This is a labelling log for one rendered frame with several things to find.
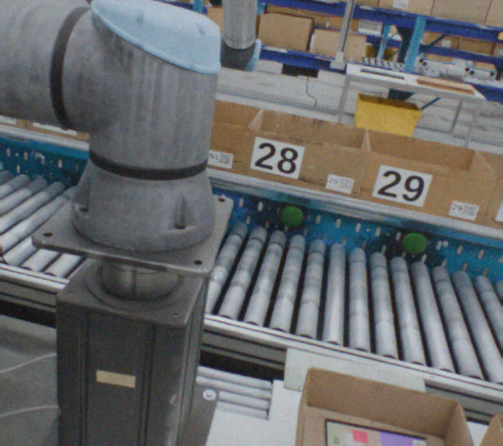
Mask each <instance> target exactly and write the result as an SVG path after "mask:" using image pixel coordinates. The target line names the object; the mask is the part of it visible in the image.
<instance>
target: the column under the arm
mask: <svg viewBox="0 0 503 446"><path fill-rule="evenodd" d="M209 282H210V276H208V277H206V278H202V279H195V278H191V277H185V276H180V275H179V276H178V282H177V284H176V286H175V287H174V288H173V289H172V290H171V291H169V292H167V293H166V294H164V295H162V296H159V298H156V299H152V300H143V301H137V300H130V299H125V298H122V296H119V295H116V294H114V293H113V292H111V291H110V290H109V289H108V288H107V287H106V286H105V284H104V282H103V260H97V259H91V258H89V259H88V260H87V261H86V262H85V263H84V264H83V265H82V266H81V268H80V269H79V270H78V272H77V273H76V274H75V275H74V277H73V278H72V279H71V280H70V281H69V282H68V283H67V285H66V286H64V287H63V288H62V289H61V290H60V291H59V292H58V294H57V296H56V367H57V404H58V416H57V418H56V419H55V420H54V421H53V423H52V426H51V427H50V429H49V430H48V432H47V433H46V435H45V437H44V438H43V440H42V441H41V443H40V445H39V446H206V443H207V440H208V436H209V432H210V428H211V425H212V421H213V417H214V413H215V409H216V405H217V402H218V397H219V392H220V391H219V390H214V389H210V388H205V387H201V386H196V379H197V374H198V366H199V358H200V351H201V343H202V335H203V328H204V320H205V313H206V305H207V298H208V290H209Z"/></svg>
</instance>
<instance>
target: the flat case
mask: <svg viewBox="0 0 503 446"><path fill-rule="evenodd" d="M324 426H325V446H429V444H428V441H427V437H424V436H419V435H414V434H409V433H404V432H398V431H393V430H387V429H382V428H377V427H370V426H365V425H360V424H355V423H350V422H349V421H343V420H338V419H334V418H326V419H325V422H324Z"/></svg>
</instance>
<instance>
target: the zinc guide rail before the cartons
mask: <svg viewBox="0 0 503 446"><path fill-rule="evenodd" d="M0 133H2V134H7V135H12V136H17V137H22V138H27V139H35V140H41V141H45V143H50V144H55V145H60V146H64V147H69V148H74V149H79V150H83V151H88V142H86V143H84V141H80V140H75V139H66V138H61V137H56V136H51V135H47V134H42V133H37V132H32V131H27V130H22V129H18V128H13V127H7V126H2V125H0ZM207 175H208V177H209V178H214V179H219V180H225V181H229V182H234V183H239V184H244V185H249V186H254V187H259V188H264V189H268V190H272V191H278V192H282V193H287V194H292V195H296V196H301V197H306V198H311V199H316V200H320V201H326V202H331V203H336V204H340V205H345V206H351V207H354V208H359V209H364V210H369V211H373V212H379V213H384V214H389V215H393V216H398V217H404V218H409V219H413V221H418V222H422V223H427V224H432V225H437V226H442V227H446V228H451V229H457V230H462V231H466V232H471V233H476V234H482V235H485V236H490V237H495V238H499V239H503V230H500V229H495V228H490V227H485V226H481V225H476V224H471V223H466V222H461V221H457V220H451V218H446V217H441V216H437V215H432V214H427V213H421V212H416V211H412V210H408V209H403V208H397V207H393V206H388V205H383V204H378V203H372V202H368V201H363V200H358V199H353V198H348V197H343V196H338V195H334V194H330V193H326V192H320V191H315V190H310V189H306V188H301V187H295V186H290V185H285V184H281V183H276V182H270V181H265V180H261V179H257V178H252V177H246V176H241V175H237V174H232V173H227V172H221V171H217V170H212V168H207Z"/></svg>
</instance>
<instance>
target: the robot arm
mask: <svg viewBox="0 0 503 446"><path fill-rule="evenodd" d="M223 21H224V33H219V26H217V25H216V24H215V23H214V22H212V21H211V20H210V19H208V18H206V17H204V16H202V15H201V14H199V13H197V12H193V11H190V10H187V9H183V8H180V7H176V6H173V5H170V4H165V3H161V2H157V1H153V0H0V115H1V117H6V118H12V119H17V120H22V121H27V122H31V123H36V124H41V125H46V126H51V127H56V128H61V129H67V130H72V131H77V132H82V133H87V134H88V161H87V163H86V166H85V168H84V172H83V175H82V177H81V179H80V181H79V184H78V186H77V188H76V190H75V193H74V196H73V200H72V221H73V224H74V225H75V227H76V228H77V229H78V231H79V232H81V233H82V234H83V235H84V236H86V237H87V238H89V239H91V240H94V241H96V242H98V243H101V244H102V245H105V247H109V248H112V249H116V250H122V251H137V252H163V251H176V250H181V249H184V248H188V247H190V246H191V245H193V244H195V243H198V242H200V241H202V240H203V239H205V238H206V237H207V236H208V235H209V234H210V233H211V231H212V230H213V227H214V221H215V213H216V208H215V202H214V199H213V195H212V190H211V186H210V183H209V179H208V175H207V160H208V152H209V145H210V136H211V128H212V120H213V113H214V105H215V96H216V88H217V80H218V72H219V71H220V68H226V69H231V70H236V71H242V72H249V73H252V72H254V71H255V69H256V65H257V61H258V57H259V53H260V48H261V40H259V39H256V33H255V25H256V0H223Z"/></svg>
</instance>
